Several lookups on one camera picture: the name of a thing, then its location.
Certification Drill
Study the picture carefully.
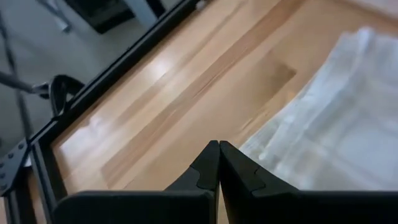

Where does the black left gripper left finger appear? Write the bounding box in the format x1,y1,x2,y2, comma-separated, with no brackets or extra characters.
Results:
164,139,221,224

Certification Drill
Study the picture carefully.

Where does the black clamp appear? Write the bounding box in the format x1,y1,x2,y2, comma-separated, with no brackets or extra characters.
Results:
49,74,85,118

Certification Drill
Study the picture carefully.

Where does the black metal table frame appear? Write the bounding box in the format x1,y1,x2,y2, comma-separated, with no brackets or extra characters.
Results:
0,0,206,224

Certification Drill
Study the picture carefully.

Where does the black floor box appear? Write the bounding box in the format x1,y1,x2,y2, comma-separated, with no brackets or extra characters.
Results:
63,0,136,34

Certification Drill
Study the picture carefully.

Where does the plain white towel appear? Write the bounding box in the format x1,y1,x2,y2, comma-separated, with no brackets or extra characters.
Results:
238,26,398,191

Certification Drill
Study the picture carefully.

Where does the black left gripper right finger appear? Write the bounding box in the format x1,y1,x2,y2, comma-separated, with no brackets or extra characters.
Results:
219,140,300,224

